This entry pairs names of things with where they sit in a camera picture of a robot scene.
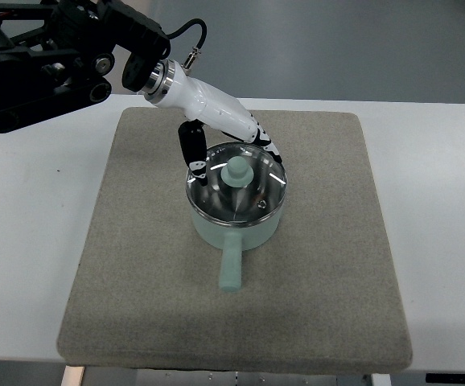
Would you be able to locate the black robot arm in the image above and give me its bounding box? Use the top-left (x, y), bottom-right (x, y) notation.
top-left (0, 1), bottom-right (171, 133)

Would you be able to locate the black strip under table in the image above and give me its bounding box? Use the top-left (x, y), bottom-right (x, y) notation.
top-left (426, 373), bottom-right (465, 384)

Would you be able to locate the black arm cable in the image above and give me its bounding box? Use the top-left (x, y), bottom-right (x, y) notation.
top-left (167, 18), bottom-right (208, 70)

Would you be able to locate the grey fabric mat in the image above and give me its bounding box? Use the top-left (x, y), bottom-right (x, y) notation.
top-left (57, 108), bottom-right (413, 374)

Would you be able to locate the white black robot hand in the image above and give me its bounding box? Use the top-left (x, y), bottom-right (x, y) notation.
top-left (144, 60), bottom-right (282, 186)

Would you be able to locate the glass lid with green knob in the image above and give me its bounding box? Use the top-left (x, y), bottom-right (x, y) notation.
top-left (186, 142), bottom-right (287, 226)

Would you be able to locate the mint green saucepan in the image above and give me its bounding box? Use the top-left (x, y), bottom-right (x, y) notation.
top-left (191, 203), bottom-right (284, 293)

